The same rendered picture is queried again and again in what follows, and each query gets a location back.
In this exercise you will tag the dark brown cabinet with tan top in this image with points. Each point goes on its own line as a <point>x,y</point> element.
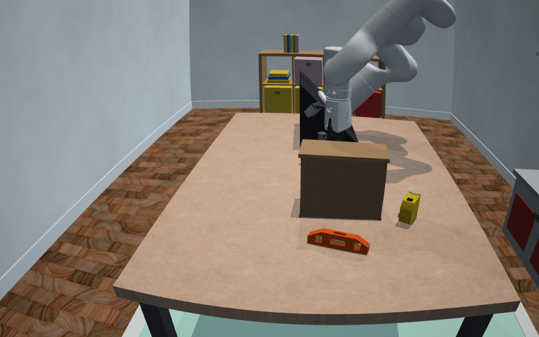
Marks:
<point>342,180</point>

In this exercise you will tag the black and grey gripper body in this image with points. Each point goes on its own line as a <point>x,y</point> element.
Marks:
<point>339,111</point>

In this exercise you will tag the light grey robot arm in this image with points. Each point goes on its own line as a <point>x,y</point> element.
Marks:
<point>398,22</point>

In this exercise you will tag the orange spirit level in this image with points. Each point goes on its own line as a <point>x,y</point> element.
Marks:
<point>338,240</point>

